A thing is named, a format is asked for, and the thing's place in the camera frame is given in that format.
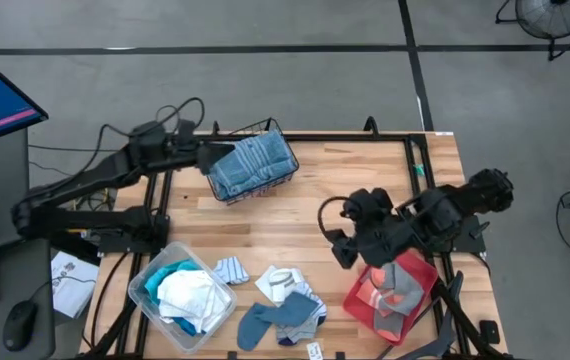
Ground grey desk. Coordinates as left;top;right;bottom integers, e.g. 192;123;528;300
0;127;57;360

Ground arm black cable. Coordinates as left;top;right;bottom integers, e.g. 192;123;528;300
64;97;206;166
317;195;361;241

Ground grey white striped sock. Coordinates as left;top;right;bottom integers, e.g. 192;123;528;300
275;282;329;347

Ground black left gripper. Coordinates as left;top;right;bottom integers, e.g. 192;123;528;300
164;141;237;177

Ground clear plastic bin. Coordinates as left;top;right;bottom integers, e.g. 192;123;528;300
127;241;239;355

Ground white blue striped sock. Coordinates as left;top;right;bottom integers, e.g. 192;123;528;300
213;255;250;286

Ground black mouse cable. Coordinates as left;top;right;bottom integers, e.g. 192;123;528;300
28;276;97;307

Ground black computer mouse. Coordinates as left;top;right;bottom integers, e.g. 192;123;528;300
2;299;38;353

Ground cyan cloth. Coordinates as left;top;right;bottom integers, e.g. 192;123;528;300
143;258;201;306

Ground black floor fan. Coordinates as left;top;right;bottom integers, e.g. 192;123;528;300
494;0;570;62

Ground white printed paper sheet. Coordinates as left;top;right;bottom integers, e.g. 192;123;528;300
50;250;100;320

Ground small black clamp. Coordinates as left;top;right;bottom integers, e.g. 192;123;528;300
479;319;501;346

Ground red plastic tray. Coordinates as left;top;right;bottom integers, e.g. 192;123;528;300
342;249;440;347

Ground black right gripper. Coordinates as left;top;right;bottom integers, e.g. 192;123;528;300
331;187;419;271

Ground grey clothes hanger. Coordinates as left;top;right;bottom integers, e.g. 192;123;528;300
379;269;466;360

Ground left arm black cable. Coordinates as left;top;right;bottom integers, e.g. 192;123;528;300
64;97;206;166

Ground dark blue sock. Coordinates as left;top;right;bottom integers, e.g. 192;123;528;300
236;292;320;352

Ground grey sock orange striped cuff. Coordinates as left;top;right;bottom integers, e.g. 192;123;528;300
355;282;382;309

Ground black metal table frame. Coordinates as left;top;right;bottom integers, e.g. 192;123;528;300
78;115;514;360

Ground grey sock orange toe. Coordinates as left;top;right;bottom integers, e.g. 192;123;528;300
369;262;425;317
373;299;406;344

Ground blue striped towel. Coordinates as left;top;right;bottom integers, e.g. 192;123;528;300
208;129;299;201

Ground white cloth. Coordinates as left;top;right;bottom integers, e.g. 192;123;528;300
157;269;233;334

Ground black wire basket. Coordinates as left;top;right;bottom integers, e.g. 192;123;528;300
206;117;300;206

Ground royal blue cloth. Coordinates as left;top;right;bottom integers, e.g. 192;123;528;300
172;315;201;337

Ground white sock grey stripes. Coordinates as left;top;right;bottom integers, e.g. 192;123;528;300
254;264;307;307

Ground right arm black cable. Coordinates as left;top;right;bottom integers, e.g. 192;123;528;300
317;195;361;241

